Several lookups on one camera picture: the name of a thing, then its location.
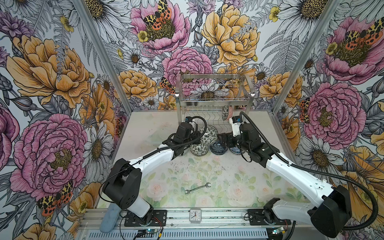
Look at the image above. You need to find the black floral pattern bowl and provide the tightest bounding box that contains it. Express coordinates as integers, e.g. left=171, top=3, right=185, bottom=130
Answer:
left=190, top=144, right=210, bottom=157

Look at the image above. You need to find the pink rimmed patterned bowl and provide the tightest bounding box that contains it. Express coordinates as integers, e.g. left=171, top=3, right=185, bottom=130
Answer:
left=222, top=106, right=234, bottom=121

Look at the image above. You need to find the green geometric pattern bowl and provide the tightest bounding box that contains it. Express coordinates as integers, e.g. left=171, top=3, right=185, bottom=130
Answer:
left=200, top=125, right=218, bottom=146

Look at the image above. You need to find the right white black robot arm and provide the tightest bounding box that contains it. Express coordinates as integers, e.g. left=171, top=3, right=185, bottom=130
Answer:
left=224, top=133, right=352, bottom=238

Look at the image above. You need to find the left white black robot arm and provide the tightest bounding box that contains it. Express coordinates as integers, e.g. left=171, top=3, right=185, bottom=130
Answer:
left=102, top=133, right=202, bottom=218

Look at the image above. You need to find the silver metal dish rack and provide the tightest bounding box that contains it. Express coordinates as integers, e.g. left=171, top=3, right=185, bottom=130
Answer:
left=175, top=73, right=256, bottom=134

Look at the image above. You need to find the blue white floral bowl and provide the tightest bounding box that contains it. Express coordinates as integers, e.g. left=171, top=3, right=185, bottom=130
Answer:
left=229, top=147, right=244, bottom=155

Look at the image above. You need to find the dark blue petal bowl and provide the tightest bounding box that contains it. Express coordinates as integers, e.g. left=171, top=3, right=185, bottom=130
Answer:
left=210, top=139, right=228, bottom=156

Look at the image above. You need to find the silver combination wrench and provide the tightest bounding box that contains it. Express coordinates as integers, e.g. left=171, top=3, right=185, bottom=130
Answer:
left=185, top=182, right=212, bottom=195

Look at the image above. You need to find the small white square clock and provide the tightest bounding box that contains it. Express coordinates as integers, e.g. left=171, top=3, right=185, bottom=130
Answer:
left=189, top=208, right=202, bottom=224

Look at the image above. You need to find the green circuit board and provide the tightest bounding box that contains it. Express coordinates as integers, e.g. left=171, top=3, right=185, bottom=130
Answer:
left=137, top=229, right=162, bottom=238

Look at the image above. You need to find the light blue glasses case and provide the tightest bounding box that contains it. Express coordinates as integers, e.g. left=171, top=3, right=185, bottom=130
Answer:
left=100, top=204, right=121, bottom=234

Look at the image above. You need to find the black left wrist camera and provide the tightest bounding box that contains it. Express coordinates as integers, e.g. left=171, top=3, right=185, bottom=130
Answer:
left=174, top=122, right=193, bottom=144

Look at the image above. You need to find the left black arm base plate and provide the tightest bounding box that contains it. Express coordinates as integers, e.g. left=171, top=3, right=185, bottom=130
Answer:
left=124, top=210, right=168, bottom=227

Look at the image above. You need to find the aluminium front rail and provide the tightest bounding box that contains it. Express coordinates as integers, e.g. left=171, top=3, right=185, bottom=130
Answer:
left=78, top=206, right=335, bottom=230

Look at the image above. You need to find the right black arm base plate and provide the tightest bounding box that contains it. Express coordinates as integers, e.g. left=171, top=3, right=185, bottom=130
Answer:
left=243, top=209, right=292, bottom=226

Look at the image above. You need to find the black corrugated cable conduit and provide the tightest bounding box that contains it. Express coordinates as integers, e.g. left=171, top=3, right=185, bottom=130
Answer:
left=239, top=111, right=379, bottom=231

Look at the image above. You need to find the right aluminium corner post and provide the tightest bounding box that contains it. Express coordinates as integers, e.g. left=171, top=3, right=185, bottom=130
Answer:
left=272, top=0, right=341, bottom=114

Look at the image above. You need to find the aluminium corner post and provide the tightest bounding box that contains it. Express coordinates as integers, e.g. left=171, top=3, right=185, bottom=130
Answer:
left=74, top=1, right=132, bottom=116
left=272, top=0, right=341, bottom=114

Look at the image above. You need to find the left aluminium corner post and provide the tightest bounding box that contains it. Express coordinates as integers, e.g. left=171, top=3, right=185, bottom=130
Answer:
left=74, top=1, right=132, bottom=116

